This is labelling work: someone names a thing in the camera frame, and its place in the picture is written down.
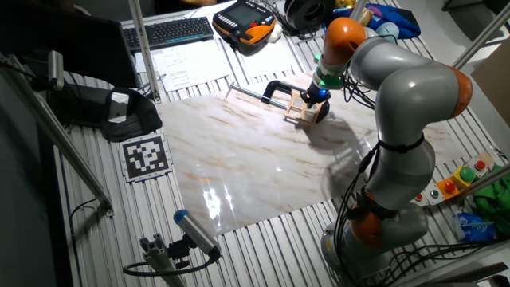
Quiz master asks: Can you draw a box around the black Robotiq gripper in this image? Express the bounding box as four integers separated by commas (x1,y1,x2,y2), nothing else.
299,85,332,110

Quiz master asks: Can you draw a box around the miniature wooden sliding window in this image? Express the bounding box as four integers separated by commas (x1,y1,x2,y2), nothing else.
283,88,326,127

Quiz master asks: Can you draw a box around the black steel C-clamp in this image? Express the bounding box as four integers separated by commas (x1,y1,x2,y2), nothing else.
222,79,331,124

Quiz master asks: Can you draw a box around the printed paper sheet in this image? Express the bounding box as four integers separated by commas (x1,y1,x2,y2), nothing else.
152,38,233,93
132,49,161,87
237,37,298,80

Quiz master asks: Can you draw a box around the black round spool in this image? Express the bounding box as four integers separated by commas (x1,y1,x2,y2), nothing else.
283,0,338,36

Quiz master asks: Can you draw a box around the marble pattern board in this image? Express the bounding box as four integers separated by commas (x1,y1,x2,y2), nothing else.
156,73,465,237

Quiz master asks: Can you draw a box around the orange black teach pendant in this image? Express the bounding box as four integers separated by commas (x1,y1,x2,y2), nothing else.
211,0,277,57

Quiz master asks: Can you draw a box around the golden brown packet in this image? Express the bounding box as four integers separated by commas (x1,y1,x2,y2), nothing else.
358,6,375,27

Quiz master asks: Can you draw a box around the light blue egg toy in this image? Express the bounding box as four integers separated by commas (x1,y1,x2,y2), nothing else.
375,22,400,43

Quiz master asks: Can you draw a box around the blue fabric bag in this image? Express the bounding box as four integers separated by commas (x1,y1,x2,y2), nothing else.
332,2,422,41

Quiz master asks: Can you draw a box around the grey box red button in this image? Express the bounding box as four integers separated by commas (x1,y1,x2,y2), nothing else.
410,190,430,207

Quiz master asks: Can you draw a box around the grey box green button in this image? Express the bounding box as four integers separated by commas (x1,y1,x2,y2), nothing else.
423,183,445,206

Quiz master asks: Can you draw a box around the black computer keyboard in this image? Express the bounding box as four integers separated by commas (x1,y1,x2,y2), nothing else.
122,16,215,53

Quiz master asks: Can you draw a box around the orange box red button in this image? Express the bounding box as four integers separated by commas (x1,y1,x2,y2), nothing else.
436,177,461,200

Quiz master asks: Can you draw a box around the black white marker board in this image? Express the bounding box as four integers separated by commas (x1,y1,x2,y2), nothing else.
118,132,175,183

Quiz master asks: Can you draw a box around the black fabric bag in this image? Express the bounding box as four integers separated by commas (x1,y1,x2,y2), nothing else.
99,86,163,144

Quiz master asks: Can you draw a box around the yellow box green button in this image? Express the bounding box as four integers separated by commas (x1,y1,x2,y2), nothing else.
452,164,477,189

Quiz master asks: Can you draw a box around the white box red button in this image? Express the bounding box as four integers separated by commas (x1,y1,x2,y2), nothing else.
465,151,495,179

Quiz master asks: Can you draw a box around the brown cardboard box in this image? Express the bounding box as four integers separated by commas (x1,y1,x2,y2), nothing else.
469,37,510,128

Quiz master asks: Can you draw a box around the blue plastic bag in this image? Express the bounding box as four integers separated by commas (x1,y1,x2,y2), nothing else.
452,210,497,243

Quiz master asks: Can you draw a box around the green cloth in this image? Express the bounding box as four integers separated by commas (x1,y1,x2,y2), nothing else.
472,163,510,240

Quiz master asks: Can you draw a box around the short aluminium extrusion stub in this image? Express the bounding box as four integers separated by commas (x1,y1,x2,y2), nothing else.
139,233,188,287

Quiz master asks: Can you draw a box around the black case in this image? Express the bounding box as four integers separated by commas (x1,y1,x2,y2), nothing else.
46,81,112,129

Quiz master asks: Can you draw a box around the black computer monitor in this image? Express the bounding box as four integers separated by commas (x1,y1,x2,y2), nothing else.
0,7,139,88

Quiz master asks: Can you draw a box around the green wrist mount adapter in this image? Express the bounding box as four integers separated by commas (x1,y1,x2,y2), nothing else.
312,53,344,91

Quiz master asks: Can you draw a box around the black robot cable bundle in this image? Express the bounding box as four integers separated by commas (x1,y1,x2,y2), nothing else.
330,65,499,287

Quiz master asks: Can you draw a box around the silver upright post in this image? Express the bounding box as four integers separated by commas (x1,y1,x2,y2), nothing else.
350,0,368,20

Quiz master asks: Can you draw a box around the silver camera with blue end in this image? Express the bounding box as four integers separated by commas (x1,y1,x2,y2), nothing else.
173,209,222,258

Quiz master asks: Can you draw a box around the aluminium frame beam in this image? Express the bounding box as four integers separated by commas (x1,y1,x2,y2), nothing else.
456,162,510,199
0,51,116,218
127,0,163,105
452,2,510,71

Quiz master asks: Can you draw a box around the black camera bracket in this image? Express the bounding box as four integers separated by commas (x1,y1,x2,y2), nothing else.
167,234,193,270

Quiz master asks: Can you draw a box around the black camera cable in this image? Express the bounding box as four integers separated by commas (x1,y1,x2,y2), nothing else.
122,253,219,277

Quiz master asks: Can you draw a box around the silver depth camera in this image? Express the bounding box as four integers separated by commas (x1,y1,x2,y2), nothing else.
46,50,65,92

